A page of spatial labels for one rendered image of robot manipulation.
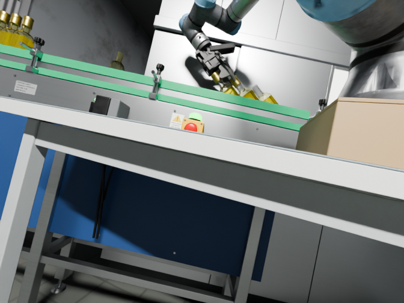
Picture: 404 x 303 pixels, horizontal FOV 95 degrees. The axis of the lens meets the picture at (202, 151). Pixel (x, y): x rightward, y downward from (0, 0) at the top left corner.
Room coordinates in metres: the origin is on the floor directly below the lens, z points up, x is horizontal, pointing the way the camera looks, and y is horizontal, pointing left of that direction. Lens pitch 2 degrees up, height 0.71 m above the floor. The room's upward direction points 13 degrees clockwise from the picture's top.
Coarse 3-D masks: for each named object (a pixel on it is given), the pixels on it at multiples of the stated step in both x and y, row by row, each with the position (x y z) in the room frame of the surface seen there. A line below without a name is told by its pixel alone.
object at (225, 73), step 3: (219, 66) 0.78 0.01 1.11; (222, 66) 0.78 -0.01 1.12; (219, 69) 0.79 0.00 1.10; (222, 69) 0.78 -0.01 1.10; (225, 69) 0.78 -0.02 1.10; (228, 69) 0.77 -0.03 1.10; (222, 72) 0.78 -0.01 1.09; (225, 72) 0.78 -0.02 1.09; (228, 72) 0.78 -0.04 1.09; (231, 72) 0.77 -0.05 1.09; (219, 75) 0.78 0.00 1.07; (222, 75) 0.78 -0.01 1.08; (225, 75) 0.78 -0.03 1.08; (228, 75) 0.78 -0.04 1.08; (231, 75) 0.77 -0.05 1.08; (231, 78) 0.79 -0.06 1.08; (234, 78) 0.78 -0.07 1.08; (234, 81) 0.79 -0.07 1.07
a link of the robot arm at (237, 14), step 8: (240, 0) 0.67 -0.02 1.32; (248, 0) 0.65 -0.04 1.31; (256, 0) 0.65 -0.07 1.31; (224, 8) 0.75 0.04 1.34; (232, 8) 0.71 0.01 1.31; (240, 8) 0.69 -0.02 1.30; (248, 8) 0.68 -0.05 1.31; (224, 16) 0.75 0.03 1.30; (232, 16) 0.73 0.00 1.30; (240, 16) 0.72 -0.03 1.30; (216, 24) 0.76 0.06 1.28; (224, 24) 0.77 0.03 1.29; (232, 24) 0.76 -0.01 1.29; (240, 24) 0.78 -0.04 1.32; (232, 32) 0.80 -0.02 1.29
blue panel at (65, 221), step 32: (0, 128) 0.69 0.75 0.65; (0, 160) 0.69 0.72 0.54; (0, 192) 0.69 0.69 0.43; (64, 192) 0.68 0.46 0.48; (96, 192) 0.68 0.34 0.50; (128, 192) 0.68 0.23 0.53; (160, 192) 0.68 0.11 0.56; (192, 192) 0.67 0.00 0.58; (32, 224) 0.69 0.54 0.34; (64, 224) 0.68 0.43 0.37; (128, 224) 0.68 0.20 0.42; (160, 224) 0.68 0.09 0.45; (192, 224) 0.67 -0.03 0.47; (224, 224) 0.67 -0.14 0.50; (160, 256) 0.68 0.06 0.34; (192, 256) 0.67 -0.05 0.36; (224, 256) 0.67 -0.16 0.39; (256, 256) 0.67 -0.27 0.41
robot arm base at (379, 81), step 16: (384, 48) 0.27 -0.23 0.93; (400, 48) 0.26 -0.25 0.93; (352, 64) 0.32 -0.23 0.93; (368, 64) 0.29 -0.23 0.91; (384, 64) 0.27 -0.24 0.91; (400, 64) 0.26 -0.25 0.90; (352, 80) 0.31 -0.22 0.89; (368, 80) 0.28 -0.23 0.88; (384, 80) 0.27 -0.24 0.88; (400, 80) 0.25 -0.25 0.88; (352, 96) 0.29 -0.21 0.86; (368, 96) 0.27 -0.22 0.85; (384, 96) 0.26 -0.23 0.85; (400, 96) 0.24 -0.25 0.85
